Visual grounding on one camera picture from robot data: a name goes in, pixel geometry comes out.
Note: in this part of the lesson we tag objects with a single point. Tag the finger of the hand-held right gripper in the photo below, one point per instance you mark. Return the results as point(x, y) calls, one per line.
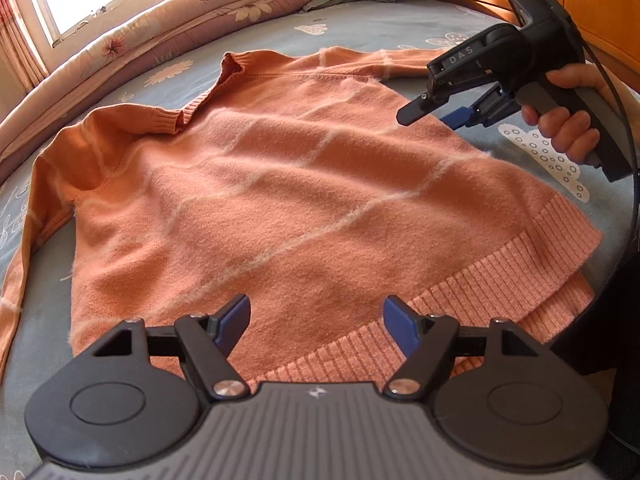
point(457, 117)
point(420, 107)

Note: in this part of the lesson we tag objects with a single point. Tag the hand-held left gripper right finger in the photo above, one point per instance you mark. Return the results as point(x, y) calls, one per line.
point(400, 325)

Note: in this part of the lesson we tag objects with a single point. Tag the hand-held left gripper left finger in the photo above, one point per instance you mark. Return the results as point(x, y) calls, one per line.
point(235, 317)

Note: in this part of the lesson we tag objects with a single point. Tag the orange striped sweater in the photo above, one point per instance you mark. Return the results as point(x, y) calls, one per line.
point(300, 185)

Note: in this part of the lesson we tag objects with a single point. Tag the person's right hand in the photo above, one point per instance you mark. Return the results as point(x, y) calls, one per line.
point(560, 127)

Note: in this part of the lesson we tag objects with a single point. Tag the blue floral bed sheet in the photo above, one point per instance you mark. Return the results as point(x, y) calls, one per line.
point(280, 35)

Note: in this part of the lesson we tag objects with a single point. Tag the folded pink floral quilt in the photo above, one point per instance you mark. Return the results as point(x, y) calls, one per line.
point(175, 25)

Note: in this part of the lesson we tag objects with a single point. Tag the pink striped curtain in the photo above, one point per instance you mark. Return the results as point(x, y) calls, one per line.
point(20, 35)

